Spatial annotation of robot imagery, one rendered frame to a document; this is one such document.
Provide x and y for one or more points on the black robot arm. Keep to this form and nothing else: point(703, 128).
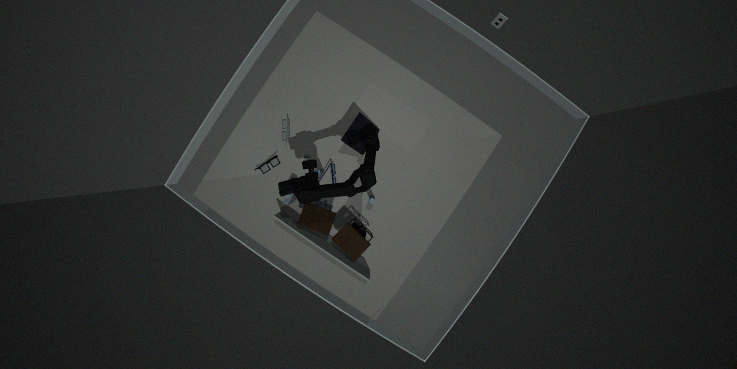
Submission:
point(306, 190)

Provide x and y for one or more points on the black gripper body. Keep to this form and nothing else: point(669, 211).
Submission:
point(311, 164)

